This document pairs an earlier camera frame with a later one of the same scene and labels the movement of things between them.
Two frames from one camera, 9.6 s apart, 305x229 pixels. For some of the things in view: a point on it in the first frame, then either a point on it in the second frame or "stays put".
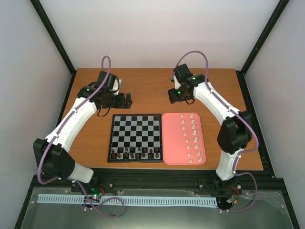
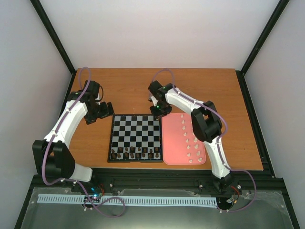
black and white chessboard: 136,138 stays put
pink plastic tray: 182,139 stays put
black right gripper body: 180,96 -> 161,110
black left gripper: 120,104 -> 106,113
